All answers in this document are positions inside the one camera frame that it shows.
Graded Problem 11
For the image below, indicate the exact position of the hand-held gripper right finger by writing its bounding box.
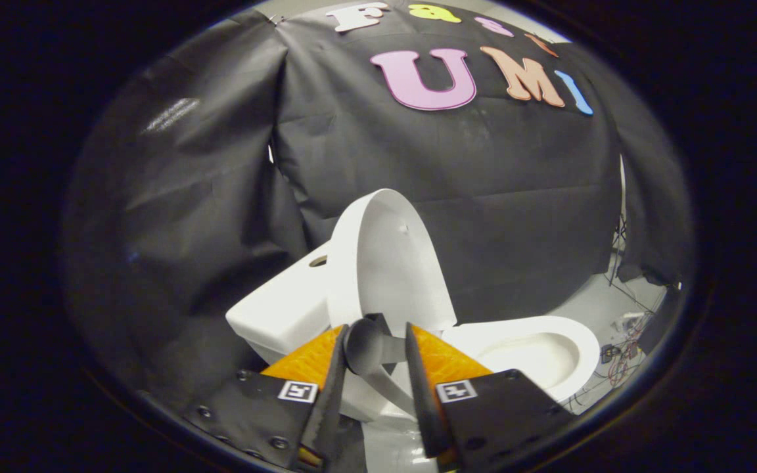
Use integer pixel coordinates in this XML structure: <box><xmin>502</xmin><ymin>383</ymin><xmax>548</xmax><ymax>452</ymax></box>
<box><xmin>405</xmin><ymin>321</ymin><xmax>574</xmax><ymax>471</ymax></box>

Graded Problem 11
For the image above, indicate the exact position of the tangle of floor cables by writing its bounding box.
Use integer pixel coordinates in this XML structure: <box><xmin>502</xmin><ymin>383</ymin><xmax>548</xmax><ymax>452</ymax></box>
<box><xmin>599</xmin><ymin>217</ymin><xmax>656</xmax><ymax>396</ymax></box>

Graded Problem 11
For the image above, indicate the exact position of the white toilet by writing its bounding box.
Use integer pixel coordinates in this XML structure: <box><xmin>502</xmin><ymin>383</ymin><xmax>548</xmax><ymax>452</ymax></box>
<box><xmin>226</xmin><ymin>240</ymin><xmax>601</xmax><ymax>473</ymax></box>

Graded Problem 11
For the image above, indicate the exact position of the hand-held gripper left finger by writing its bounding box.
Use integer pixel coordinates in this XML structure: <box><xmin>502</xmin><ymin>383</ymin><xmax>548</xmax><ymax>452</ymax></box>
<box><xmin>185</xmin><ymin>323</ymin><xmax>350</xmax><ymax>471</ymax></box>

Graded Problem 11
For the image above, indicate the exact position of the white toilet lid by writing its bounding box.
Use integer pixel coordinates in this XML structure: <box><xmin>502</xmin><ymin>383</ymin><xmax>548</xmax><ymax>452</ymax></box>
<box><xmin>326</xmin><ymin>189</ymin><xmax>458</xmax><ymax>342</ymax></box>

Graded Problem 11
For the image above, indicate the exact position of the grey lid lifter handle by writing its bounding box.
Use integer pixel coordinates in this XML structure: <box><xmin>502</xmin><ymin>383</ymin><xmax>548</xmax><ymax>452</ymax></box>
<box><xmin>344</xmin><ymin>313</ymin><xmax>407</xmax><ymax>376</ymax></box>

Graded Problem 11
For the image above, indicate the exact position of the black backdrop cloth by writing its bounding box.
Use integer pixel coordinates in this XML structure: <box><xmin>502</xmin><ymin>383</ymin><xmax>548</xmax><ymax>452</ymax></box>
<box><xmin>63</xmin><ymin>0</ymin><xmax>698</xmax><ymax>421</ymax></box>

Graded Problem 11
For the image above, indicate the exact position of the white toilet seat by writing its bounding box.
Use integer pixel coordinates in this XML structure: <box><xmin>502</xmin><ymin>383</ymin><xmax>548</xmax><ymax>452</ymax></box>
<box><xmin>443</xmin><ymin>315</ymin><xmax>601</xmax><ymax>403</ymax></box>

